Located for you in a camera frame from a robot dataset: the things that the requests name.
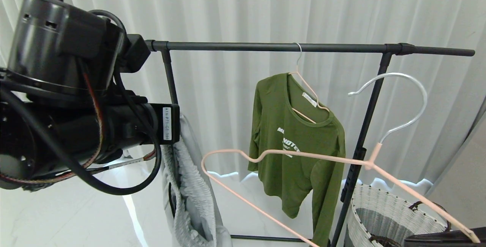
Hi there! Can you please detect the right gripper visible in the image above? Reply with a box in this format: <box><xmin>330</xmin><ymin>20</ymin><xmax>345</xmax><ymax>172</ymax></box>
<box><xmin>404</xmin><ymin>227</ymin><xmax>486</xmax><ymax>247</ymax></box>

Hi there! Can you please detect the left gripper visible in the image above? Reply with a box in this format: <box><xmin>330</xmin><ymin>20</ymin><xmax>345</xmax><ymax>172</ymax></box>
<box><xmin>49</xmin><ymin>103</ymin><xmax>181</xmax><ymax>164</ymax></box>

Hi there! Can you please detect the pale grey garment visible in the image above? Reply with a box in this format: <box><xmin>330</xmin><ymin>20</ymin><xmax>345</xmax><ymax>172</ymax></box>
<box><xmin>161</xmin><ymin>113</ymin><xmax>233</xmax><ymax>247</ymax></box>

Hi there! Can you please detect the pink clothes hanger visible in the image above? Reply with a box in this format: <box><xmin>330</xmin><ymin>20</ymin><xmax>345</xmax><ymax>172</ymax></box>
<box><xmin>289</xmin><ymin>43</ymin><xmax>330</xmax><ymax>124</ymax></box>
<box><xmin>200</xmin><ymin>72</ymin><xmax>481</xmax><ymax>247</ymax></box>

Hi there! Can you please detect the green short-sleeved shirt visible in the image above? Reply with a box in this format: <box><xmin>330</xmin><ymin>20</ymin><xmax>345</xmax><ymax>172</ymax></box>
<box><xmin>248</xmin><ymin>73</ymin><xmax>346</xmax><ymax>247</ymax></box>

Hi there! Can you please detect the white laundry basket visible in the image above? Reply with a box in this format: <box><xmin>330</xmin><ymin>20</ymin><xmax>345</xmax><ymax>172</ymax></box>
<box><xmin>344</xmin><ymin>184</ymin><xmax>452</xmax><ymax>247</ymax></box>

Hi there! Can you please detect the black clothes rack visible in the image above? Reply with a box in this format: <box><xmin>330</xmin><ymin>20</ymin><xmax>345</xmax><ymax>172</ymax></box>
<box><xmin>144</xmin><ymin>40</ymin><xmax>476</xmax><ymax>247</ymax></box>

